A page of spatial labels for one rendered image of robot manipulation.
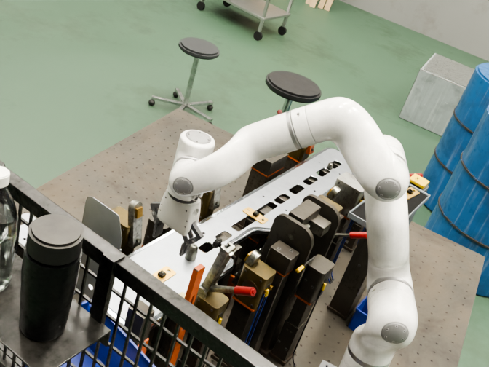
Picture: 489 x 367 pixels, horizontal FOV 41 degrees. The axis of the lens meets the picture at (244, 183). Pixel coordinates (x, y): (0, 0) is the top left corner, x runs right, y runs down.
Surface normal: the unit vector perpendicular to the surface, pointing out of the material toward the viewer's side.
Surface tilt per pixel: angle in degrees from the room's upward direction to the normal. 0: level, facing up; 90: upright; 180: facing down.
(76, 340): 0
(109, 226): 90
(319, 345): 0
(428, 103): 90
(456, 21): 90
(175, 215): 92
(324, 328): 0
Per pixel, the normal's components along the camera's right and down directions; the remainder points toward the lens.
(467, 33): -0.43, 0.38
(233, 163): 0.58, 0.15
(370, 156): -0.39, -0.24
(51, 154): 0.26, -0.82
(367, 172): -0.64, 0.05
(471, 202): -0.82, 0.09
